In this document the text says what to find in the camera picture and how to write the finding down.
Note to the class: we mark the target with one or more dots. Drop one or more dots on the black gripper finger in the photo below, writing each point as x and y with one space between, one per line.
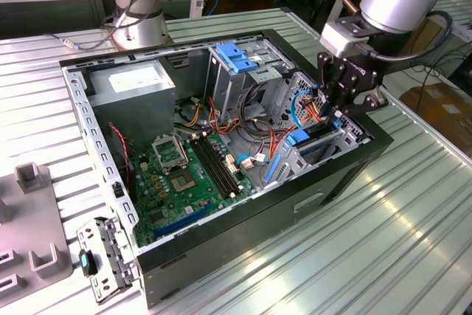
330 82
368 103

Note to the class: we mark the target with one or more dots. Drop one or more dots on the hard disk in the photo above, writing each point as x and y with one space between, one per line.
298 138

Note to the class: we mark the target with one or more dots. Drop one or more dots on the silver disk bay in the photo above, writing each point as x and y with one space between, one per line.
324 152

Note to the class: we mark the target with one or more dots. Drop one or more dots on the labelled cardboard box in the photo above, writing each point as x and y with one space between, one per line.
442 112

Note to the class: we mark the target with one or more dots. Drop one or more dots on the silver metal drive cage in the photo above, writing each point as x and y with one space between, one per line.
228 90

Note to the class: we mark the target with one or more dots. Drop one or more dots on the blue plastic drive latch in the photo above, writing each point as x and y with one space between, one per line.
230 55

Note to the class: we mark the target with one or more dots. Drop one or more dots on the metal slat side table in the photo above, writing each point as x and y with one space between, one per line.
461 23

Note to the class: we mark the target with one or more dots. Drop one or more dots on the black RAM slot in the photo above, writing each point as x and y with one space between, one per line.
223 165
212 169

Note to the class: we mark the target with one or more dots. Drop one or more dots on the black PC case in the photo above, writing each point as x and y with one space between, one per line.
258 226

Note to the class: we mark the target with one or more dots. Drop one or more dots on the CPU socket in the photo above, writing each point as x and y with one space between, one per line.
182 182

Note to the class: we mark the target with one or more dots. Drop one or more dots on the green motherboard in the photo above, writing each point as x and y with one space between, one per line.
173 200

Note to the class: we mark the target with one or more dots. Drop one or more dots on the grey power supply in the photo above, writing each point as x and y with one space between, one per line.
132 116

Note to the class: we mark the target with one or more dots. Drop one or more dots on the long blue expansion slot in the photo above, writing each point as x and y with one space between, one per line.
180 223

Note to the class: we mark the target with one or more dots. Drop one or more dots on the grey parts rack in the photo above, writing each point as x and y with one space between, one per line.
33 219

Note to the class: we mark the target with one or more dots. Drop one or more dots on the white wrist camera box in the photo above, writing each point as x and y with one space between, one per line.
333 42

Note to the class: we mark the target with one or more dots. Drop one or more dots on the silver card bracket latch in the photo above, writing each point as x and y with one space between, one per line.
110 252

